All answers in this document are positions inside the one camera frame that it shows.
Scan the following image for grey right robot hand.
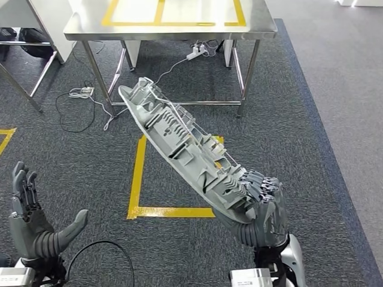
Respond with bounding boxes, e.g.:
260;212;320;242
214;170;289;248

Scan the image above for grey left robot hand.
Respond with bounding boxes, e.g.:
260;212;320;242
8;161;89;260

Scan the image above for grey plastic wheel hubcap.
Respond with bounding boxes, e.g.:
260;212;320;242
118;77;270;225

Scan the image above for steel workbench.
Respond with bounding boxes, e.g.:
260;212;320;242
63;0;278;119

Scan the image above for yellow floor tape square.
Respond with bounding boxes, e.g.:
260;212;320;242
127;135;225;220
0;127;17;156

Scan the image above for black bag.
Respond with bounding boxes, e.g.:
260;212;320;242
0;26;54;60

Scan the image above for white power strip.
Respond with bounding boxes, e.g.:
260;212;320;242
186;43;208;62

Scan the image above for white desk with steel legs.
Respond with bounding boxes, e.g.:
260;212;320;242
0;0;76;114

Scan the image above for white furniture panel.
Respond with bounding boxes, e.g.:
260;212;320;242
338;0;383;8

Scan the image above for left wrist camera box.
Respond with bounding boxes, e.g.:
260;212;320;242
0;267;36;287

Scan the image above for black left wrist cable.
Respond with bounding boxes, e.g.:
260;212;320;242
65;240;135;287

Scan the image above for black floor cable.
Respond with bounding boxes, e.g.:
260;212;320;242
55;80;96;133

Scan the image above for white tangled floor cable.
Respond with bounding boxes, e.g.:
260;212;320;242
69;87;120;132

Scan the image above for white power strip cable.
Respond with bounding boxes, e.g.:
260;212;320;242
154;56;190;86

